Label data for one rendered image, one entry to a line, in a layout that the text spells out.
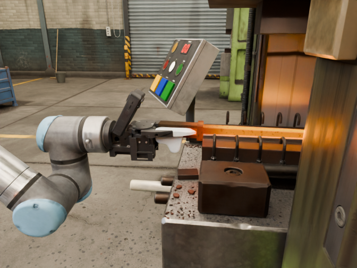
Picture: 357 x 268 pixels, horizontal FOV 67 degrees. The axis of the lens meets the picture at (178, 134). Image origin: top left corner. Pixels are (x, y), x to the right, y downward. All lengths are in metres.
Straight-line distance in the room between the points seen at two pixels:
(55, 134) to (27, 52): 9.56
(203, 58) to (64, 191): 0.66
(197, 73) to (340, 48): 0.78
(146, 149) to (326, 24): 0.45
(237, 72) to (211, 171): 5.02
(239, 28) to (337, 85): 5.15
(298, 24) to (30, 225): 0.64
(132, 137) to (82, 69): 8.81
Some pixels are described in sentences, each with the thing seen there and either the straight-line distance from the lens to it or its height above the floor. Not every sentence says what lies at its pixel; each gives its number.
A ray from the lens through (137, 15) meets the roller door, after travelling 8.74.
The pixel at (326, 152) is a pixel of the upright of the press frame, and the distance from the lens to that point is 0.32.
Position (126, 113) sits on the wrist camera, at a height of 1.04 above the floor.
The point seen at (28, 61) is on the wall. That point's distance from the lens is 10.24.
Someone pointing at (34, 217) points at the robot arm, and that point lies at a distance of 0.62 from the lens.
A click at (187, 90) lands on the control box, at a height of 1.02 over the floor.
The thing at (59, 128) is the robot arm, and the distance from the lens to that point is 0.68.
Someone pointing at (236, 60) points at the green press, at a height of 0.80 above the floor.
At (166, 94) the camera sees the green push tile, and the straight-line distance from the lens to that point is 1.04.
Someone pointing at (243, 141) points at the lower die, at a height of 0.99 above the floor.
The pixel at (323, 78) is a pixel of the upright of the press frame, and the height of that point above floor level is 1.16.
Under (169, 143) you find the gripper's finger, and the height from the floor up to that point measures 0.97.
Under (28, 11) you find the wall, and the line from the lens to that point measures 10.08.
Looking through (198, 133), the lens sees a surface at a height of 1.00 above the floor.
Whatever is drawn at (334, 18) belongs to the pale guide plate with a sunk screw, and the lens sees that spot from 0.29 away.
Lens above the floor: 1.20
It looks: 20 degrees down
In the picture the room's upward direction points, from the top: straight up
